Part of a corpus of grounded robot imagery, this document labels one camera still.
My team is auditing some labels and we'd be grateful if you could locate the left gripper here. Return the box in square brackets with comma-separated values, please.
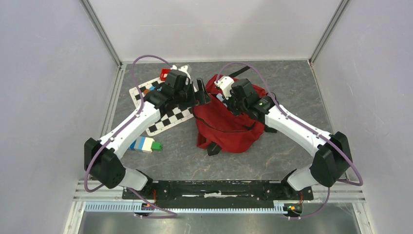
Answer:
[174, 78, 211, 110]

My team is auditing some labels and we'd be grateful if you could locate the black white chess mat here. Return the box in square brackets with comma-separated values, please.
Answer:
[138, 78, 193, 137]

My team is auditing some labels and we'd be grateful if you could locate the red backpack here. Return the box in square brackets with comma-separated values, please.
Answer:
[192, 75, 277, 156]

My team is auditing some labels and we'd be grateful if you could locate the light blue pamphlet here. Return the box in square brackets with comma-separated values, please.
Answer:
[216, 94, 225, 102]

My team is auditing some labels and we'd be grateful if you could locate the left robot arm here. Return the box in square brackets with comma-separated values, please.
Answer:
[84, 66, 211, 199]

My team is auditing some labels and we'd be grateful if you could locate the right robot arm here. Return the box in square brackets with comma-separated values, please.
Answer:
[215, 76, 352, 199]

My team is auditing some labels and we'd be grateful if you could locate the red plastic box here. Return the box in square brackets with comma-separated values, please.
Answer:
[159, 69, 171, 81]

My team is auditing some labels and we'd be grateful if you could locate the colourful toy block cluster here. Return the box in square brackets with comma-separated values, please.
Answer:
[142, 85, 161, 96]

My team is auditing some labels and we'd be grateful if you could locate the toy block train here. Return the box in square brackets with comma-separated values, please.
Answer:
[129, 136, 163, 153]

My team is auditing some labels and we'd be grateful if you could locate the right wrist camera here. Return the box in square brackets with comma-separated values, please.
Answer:
[214, 76, 234, 99]

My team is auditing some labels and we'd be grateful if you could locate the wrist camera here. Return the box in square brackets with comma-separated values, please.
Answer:
[214, 76, 234, 99]
[171, 65, 192, 85]

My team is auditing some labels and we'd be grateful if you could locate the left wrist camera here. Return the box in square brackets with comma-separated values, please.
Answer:
[171, 65, 192, 85]

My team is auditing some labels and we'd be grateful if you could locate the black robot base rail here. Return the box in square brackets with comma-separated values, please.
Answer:
[122, 173, 314, 209]

